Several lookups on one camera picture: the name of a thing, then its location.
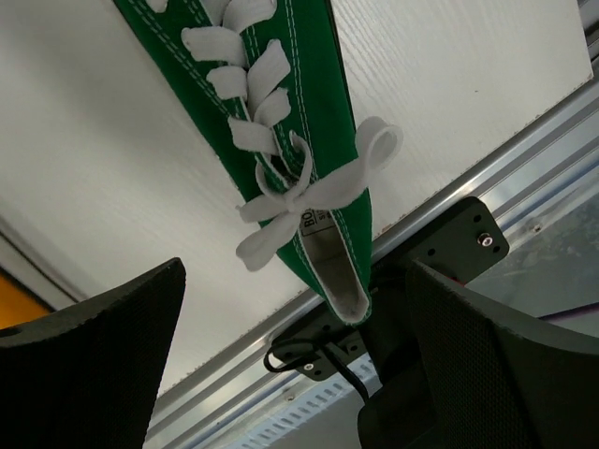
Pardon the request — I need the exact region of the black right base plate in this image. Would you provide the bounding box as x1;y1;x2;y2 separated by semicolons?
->
269;196;511;383

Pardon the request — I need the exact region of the slotted grey cable duct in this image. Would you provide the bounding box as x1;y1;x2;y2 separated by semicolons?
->
212;374;364;448

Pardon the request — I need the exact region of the aluminium mounting rail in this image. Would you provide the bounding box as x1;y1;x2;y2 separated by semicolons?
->
146;81;598;448

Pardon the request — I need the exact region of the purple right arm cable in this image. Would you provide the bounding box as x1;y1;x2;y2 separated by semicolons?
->
542;298;599;328

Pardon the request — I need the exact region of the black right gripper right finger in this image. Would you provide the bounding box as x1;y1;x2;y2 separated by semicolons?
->
406;263;598;448

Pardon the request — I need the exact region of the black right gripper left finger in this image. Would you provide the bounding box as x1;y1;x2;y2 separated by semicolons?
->
1;258;186;448

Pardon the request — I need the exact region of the orange right sneaker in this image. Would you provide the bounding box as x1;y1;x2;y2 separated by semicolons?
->
0;268;55;329

